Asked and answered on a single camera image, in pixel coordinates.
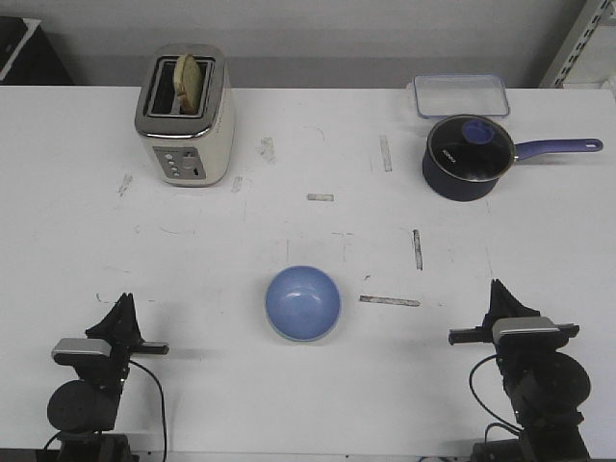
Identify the black box in corner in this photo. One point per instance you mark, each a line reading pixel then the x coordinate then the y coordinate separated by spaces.
pixel 27 55

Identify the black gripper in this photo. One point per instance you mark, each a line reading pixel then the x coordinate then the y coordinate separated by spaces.
pixel 115 368
pixel 503 304

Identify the clear container with blue rim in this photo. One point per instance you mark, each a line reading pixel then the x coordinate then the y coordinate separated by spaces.
pixel 441 95

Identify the grey metal shelf upright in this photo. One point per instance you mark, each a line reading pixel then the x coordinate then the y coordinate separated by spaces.
pixel 586 57

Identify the dark blue saucepan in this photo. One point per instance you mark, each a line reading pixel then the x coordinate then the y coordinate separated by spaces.
pixel 461 190

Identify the glass lid with blue knob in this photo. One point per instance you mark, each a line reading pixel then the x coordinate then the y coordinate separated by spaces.
pixel 471 148

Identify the cream and steel toaster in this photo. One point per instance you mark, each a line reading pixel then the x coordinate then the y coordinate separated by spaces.
pixel 188 150

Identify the toast slice in toaster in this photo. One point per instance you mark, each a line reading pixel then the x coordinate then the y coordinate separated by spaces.
pixel 187 83

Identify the blue bowl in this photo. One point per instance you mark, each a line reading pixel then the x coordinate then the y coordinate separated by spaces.
pixel 302 303

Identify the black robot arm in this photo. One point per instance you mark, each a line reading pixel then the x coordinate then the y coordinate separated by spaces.
pixel 84 410
pixel 545 387

